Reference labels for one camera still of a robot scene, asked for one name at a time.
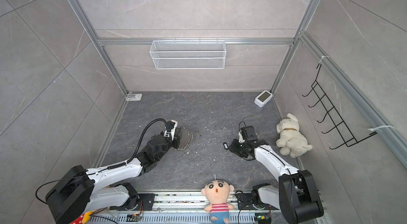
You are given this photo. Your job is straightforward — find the red-handled metal key ring holder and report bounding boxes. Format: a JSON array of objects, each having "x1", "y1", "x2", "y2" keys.
[{"x1": 178, "y1": 128, "x2": 193, "y2": 150}]

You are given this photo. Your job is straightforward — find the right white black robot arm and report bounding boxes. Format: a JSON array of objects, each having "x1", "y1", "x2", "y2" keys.
[{"x1": 229, "y1": 126, "x2": 324, "y2": 224}]

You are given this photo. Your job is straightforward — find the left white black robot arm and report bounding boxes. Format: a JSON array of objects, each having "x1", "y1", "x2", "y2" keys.
[{"x1": 45, "y1": 127, "x2": 190, "y2": 224}]

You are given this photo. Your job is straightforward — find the white plush dog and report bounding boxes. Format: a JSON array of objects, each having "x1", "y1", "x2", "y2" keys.
[{"x1": 276, "y1": 113, "x2": 313, "y2": 158}]

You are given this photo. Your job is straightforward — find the black-haired plush doll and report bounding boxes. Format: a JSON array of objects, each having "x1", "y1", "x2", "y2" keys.
[{"x1": 201, "y1": 180, "x2": 235, "y2": 224}]

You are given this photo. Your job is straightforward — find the white digital clock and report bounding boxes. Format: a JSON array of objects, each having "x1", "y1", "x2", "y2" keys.
[{"x1": 254, "y1": 90, "x2": 273, "y2": 107}]

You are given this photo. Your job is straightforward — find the yellow red plush toy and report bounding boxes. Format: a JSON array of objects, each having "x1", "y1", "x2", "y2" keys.
[{"x1": 70, "y1": 211, "x2": 93, "y2": 224}]

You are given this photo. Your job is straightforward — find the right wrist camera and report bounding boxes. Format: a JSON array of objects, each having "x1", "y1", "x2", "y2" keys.
[{"x1": 238, "y1": 130, "x2": 247, "y2": 143}]

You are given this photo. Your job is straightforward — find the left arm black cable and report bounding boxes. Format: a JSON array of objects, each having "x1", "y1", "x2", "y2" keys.
[{"x1": 127, "y1": 118, "x2": 169, "y2": 164}]

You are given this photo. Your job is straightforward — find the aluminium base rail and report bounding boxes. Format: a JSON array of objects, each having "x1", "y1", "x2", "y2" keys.
[{"x1": 87, "y1": 190, "x2": 287, "y2": 224}]

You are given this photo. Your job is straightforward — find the white wall bracket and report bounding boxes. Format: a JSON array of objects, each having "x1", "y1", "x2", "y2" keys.
[{"x1": 125, "y1": 94, "x2": 143, "y2": 102}]

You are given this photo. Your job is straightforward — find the white wire mesh basket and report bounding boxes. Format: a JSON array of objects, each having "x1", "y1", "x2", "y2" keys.
[{"x1": 149, "y1": 40, "x2": 227, "y2": 70}]

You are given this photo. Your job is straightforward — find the black wire hook rack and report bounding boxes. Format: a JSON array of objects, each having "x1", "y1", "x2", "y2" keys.
[{"x1": 302, "y1": 64, "x2": 377, "y2": 150}]

